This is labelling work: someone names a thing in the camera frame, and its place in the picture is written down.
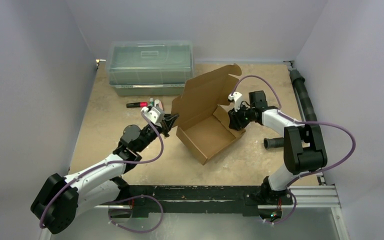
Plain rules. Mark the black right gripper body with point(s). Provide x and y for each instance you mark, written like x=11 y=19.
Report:
x=238 y=118

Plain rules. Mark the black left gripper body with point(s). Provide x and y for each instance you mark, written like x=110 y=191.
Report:
x=151 y=134

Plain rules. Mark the red black marker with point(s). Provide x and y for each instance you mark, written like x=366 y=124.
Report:
x=137 y=104

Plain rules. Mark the brown cardboard box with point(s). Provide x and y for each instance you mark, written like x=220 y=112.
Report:
x=202 y=123

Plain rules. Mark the green white marker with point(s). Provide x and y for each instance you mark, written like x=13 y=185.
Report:
x=151 y=102

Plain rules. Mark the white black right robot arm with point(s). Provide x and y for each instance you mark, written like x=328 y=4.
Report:
x=303 y=146

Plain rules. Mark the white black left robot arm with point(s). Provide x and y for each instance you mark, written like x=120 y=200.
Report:
x=63 y=198

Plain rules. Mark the clear plastic storage bin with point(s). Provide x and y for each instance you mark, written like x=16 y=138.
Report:
x=150 y=68

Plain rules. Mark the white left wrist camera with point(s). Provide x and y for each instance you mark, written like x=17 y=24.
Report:
x=154 y=114

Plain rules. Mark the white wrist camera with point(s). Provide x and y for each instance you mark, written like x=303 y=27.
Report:
x=154 y=114
x=237 y=99

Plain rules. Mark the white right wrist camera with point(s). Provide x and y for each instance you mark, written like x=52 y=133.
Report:
x=237 y=99

